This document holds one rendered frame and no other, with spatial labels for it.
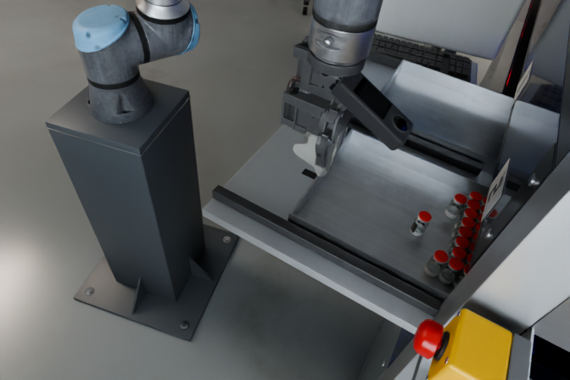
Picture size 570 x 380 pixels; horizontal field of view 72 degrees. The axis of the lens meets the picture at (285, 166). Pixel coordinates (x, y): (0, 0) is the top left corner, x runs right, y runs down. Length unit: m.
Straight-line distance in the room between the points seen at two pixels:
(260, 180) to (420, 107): 0.45
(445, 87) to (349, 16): 0.69
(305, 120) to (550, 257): 0.31
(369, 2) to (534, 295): 0.34
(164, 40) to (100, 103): 0.21
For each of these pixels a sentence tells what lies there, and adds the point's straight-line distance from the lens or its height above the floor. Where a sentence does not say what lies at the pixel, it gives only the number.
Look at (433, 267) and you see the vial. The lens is 0.66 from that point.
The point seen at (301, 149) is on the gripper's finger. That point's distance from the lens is 0.59.
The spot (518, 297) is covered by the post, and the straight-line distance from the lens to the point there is 0.49.
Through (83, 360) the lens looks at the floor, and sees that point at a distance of 1.59.
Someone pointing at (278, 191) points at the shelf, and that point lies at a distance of 0.72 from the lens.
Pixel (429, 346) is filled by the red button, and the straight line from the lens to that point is 0.48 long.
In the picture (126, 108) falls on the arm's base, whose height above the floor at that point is 0.82.
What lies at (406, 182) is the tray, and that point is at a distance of 0.79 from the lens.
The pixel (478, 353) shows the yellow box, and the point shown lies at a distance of 0.48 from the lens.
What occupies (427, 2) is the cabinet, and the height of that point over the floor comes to 0.93.
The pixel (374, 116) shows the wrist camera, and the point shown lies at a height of 1.13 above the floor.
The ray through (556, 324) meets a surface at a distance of 0.51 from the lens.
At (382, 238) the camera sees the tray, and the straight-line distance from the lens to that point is 0.69.
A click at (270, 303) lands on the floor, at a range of 1.57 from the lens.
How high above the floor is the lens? 1.42
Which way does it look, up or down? 46 degrees down
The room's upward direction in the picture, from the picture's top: 7 degrees clockwise
